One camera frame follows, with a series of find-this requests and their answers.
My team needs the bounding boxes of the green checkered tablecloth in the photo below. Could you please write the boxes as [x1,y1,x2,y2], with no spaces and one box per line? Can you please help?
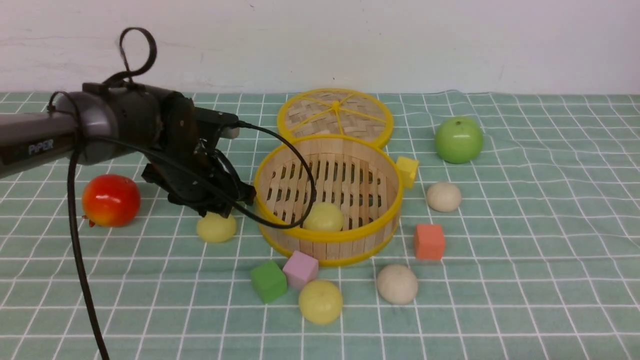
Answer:
[0,90,640,360]

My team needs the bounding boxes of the pink foam cube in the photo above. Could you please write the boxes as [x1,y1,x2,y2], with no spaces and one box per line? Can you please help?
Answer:
[282,250,319,290]

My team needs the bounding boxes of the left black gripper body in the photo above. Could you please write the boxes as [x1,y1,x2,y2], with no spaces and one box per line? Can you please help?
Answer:
[142,93,238,204]

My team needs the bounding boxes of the green foam cube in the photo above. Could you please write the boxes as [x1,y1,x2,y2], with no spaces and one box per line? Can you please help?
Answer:
[250,260,288,305]

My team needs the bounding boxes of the white bun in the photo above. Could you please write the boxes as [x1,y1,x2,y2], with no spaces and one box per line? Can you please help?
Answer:
[426,182,462,213]
[375,263,419,305]

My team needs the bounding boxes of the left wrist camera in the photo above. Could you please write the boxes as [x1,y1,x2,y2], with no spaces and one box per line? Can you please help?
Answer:
[195,107,240,141]

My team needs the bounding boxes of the yellow foam cube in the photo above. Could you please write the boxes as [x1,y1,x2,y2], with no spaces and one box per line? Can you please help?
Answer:
[395,156,419,189]

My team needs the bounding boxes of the orange foam cube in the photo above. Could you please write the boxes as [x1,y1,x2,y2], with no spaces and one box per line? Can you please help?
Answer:
[413,223,446,261]

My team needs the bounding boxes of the yellow bun front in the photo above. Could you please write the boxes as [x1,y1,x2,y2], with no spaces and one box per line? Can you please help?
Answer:
[298,279,344,325]

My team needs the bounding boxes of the yellow bun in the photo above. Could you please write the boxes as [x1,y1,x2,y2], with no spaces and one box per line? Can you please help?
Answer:
[196,212,237,243]
[302,202,345,232]
[298,279,344,325]

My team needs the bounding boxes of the bamboo steamer tray yellow rim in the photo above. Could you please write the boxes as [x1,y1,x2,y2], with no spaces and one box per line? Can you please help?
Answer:
[253,134,404,267]

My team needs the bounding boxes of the white bun front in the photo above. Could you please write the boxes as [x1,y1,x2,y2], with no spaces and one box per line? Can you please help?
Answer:
[375,263,419,305]

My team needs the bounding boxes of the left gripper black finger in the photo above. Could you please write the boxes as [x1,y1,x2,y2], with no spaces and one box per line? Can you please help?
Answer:
[220,152,256,206]

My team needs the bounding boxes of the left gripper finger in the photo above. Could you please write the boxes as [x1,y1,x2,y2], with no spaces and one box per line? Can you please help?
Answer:
[169,193,233,219]

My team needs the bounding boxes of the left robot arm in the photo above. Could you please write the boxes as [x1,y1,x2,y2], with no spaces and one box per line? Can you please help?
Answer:
[0,83,256,205]

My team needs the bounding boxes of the red pomegranate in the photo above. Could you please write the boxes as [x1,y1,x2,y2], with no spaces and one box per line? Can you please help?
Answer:
[81,174,141,228]

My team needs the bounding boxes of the woven bamboo steamer lid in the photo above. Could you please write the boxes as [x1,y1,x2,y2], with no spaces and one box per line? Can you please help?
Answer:
[276,88,394,148]

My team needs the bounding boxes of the green apple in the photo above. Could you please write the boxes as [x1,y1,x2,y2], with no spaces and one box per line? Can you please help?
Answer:
[434,116,484,164]

